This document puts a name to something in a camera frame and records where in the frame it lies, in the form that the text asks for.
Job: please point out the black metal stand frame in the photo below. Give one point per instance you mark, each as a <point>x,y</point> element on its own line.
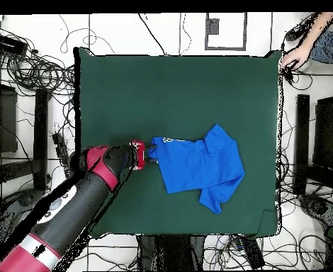
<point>302,141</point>
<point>40,121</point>

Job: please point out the dark green table cloth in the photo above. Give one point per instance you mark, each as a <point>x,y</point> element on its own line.
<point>155,93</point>

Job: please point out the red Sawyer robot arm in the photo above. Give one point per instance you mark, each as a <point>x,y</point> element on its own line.
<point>78,204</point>

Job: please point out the person's forearm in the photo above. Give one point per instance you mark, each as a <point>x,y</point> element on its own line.
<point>316,31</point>

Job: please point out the blue printed T-shirt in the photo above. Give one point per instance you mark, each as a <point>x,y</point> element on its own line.
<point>200,167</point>

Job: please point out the person's hand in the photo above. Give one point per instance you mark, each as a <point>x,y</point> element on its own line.
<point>297,56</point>

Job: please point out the grey square floor hatch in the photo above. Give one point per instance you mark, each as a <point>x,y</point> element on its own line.
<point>212,27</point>

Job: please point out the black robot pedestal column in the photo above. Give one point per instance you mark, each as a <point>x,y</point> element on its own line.
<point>169,252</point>

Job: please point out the grey curved stand base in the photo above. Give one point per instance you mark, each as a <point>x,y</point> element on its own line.
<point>321,208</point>
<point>13,204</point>

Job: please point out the black power strip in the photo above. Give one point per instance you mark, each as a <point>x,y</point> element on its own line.
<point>59,144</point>
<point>253,252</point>

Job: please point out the black rectangular device box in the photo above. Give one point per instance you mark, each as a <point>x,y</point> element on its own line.
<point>9,44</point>

